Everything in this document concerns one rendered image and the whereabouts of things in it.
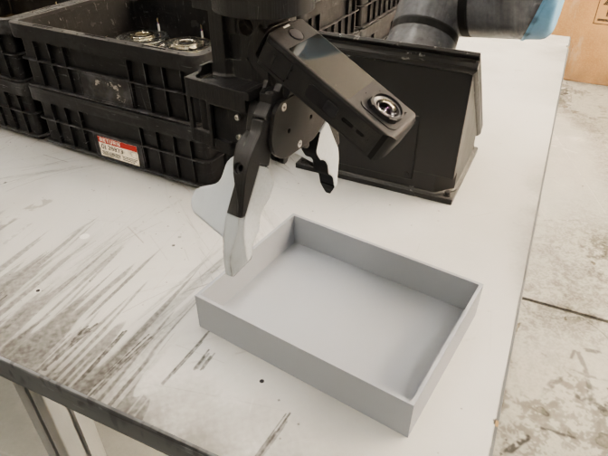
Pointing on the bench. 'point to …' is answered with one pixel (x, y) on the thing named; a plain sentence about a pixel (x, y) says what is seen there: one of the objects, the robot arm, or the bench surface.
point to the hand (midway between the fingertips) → (291, 233)
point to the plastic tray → (345, 317)
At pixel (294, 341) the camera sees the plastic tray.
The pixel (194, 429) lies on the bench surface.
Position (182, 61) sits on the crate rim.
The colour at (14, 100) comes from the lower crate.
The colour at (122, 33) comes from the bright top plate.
